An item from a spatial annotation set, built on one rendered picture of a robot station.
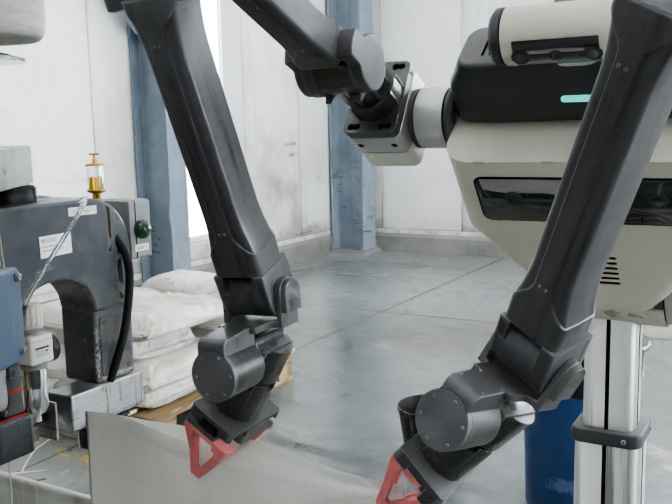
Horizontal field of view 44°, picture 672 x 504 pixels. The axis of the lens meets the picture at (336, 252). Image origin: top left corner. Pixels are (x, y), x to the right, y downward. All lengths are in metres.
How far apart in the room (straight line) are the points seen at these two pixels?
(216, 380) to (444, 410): 0.26
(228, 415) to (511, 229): 0.50
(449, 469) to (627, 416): 0.60
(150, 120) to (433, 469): 6.42
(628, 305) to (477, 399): 0.61
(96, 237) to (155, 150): 5.89
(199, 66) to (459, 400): 0.41
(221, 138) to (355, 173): 8.84
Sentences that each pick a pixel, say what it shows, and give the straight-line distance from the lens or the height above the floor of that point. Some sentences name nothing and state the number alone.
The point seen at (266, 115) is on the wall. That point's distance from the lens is 8.67.
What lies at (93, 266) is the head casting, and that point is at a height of 1.24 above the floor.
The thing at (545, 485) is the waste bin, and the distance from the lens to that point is 3.24.
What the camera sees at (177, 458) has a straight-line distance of 1.08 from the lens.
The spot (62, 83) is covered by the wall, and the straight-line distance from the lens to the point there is 6.66.
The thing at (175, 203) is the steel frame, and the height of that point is 0.86.
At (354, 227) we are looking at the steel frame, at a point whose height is 0.30.
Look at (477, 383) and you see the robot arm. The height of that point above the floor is 1.20.
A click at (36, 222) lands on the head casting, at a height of 1.32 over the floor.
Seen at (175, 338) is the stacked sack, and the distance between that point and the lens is 4.12.
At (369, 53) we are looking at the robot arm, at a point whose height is 1.53.
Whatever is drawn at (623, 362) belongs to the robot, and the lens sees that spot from 1.38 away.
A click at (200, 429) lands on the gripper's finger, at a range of 1.00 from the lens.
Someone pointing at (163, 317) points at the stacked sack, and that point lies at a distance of 3.91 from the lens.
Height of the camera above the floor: 1.43
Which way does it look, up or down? 8 degrees down
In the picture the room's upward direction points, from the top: 1 degrees counter-clockwise
